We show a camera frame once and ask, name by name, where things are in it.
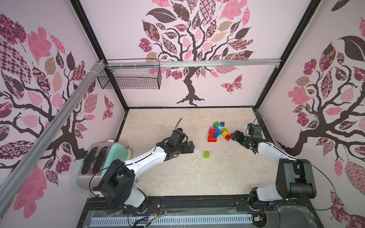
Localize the lime green lego brick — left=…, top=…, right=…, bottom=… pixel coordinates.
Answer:
left=203, top=151, right=210, bottom=159

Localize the long red lego brick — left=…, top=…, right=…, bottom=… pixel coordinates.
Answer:
left=207, top=137, right=217, bottom=143

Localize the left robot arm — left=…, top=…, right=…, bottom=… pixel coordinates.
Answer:
left=97, top=128, right=195, bottom=213

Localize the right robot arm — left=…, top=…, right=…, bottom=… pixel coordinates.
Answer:
left=231, top=123, right=317, bottom=204

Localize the yellow lego brick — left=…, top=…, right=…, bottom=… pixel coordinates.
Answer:
left=222, top=131, right=229, bottom=138

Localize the long blue lego brick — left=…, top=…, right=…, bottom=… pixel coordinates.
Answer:
left=215, top=127, right=222, bottom=135

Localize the dark green lego brick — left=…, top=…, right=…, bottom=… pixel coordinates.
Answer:
left=213, top=122, right=220, bottom=128

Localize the mint green toaster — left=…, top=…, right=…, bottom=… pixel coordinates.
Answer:
left=76, top=140, right=132, bottom=195

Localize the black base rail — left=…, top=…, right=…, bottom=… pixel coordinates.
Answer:
left=77, top=195, right=323, bottom=228

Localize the aluminium frame bar back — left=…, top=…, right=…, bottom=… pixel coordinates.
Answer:
left=107, top=59, right=281, bottom=68

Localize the aluminium frame bar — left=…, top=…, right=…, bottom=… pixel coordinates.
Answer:
left=107, top=59, right=281, bottom=68
left=1, top=59, right=105, bottom=215

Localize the black wire basket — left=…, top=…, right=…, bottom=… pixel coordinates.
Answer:
left=97, top=58, right=162, bottom=89

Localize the white slotted cable duct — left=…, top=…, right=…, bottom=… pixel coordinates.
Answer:
left=89, top=214, right=253, bottom=228

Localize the aluminium frame bar left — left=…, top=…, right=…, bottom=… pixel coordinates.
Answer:
left=1, top=59, right=105, bottom=215

